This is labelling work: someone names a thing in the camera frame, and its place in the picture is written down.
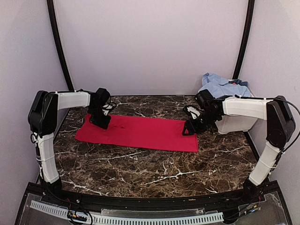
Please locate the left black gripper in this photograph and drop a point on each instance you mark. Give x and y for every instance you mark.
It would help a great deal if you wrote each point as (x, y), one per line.
(103, 124)

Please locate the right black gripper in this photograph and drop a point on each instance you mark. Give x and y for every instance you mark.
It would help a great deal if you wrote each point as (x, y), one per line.
(195, 129)

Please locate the red t-shirt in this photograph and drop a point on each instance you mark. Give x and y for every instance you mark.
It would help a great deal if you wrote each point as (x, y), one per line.
(139, 132)

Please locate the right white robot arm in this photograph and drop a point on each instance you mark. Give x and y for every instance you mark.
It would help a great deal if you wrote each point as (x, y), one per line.
(269, 116)

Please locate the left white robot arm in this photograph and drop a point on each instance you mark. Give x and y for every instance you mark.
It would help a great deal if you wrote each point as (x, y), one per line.
(42, 119)

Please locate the white plastic laundry bin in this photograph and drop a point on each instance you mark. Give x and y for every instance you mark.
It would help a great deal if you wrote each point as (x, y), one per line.
(235, 120)

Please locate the light blue shirt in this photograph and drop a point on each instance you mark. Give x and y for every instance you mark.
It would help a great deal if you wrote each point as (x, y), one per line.
(219, 86)

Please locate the dark blue garment in bin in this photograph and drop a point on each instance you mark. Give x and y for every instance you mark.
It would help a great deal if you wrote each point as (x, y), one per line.
(238, 82)

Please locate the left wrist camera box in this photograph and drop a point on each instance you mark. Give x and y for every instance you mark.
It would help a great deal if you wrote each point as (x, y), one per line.
(104, 95)

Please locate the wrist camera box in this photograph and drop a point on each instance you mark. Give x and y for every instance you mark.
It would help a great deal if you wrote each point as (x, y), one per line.
(203, 98)
(104, 95)

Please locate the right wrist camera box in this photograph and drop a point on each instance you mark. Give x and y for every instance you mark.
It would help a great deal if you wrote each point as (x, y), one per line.
(203, 98)

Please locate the right electronics board with wires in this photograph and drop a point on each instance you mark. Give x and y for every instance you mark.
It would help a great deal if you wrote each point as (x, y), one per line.
(251, 208)

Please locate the electronics board with wires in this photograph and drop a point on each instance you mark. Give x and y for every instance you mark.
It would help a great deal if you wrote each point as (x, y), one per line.
(251, 208)
(77, 215)

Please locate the left electronics board with wires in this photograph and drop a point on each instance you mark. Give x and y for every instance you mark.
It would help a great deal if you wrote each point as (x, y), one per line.
(77, 215)

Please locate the white slotted cable duct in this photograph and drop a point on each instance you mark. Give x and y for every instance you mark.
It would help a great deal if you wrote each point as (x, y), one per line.
(129, 217)

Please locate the right black frame post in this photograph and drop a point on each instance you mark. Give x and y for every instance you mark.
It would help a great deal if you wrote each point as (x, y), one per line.
(244, 40)

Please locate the black frame post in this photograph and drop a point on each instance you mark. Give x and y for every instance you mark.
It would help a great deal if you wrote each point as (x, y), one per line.
(244, 40)
(58, 44)

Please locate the left black frame post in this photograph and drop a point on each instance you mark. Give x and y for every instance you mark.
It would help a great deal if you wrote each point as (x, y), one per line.
(58, 44)

